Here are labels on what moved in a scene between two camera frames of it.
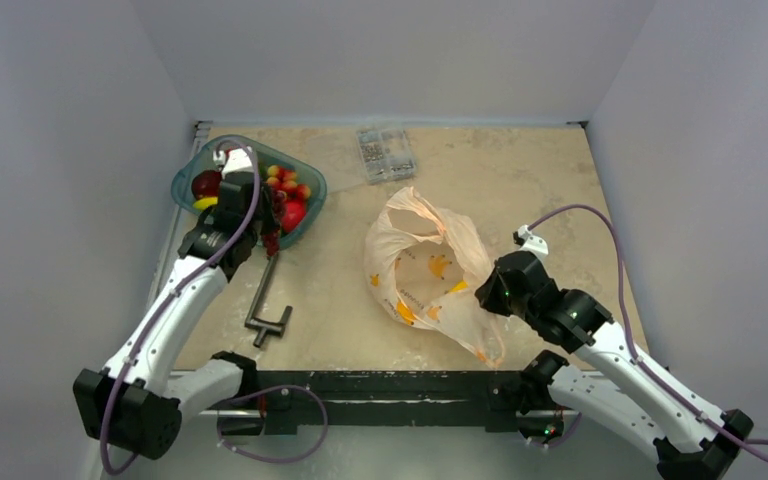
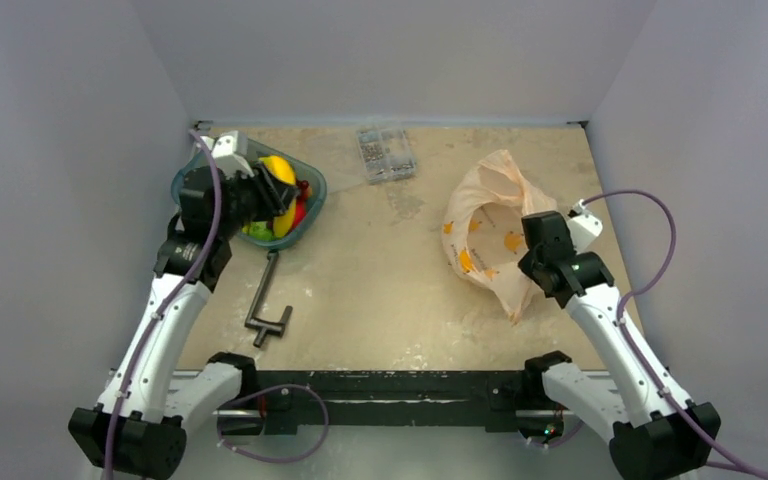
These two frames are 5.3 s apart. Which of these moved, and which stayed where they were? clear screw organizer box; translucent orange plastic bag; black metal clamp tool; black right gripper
Moved: translucent orange plastic bag; black right gripper
Stayed: clear screw organizer box; black metal clamp tool
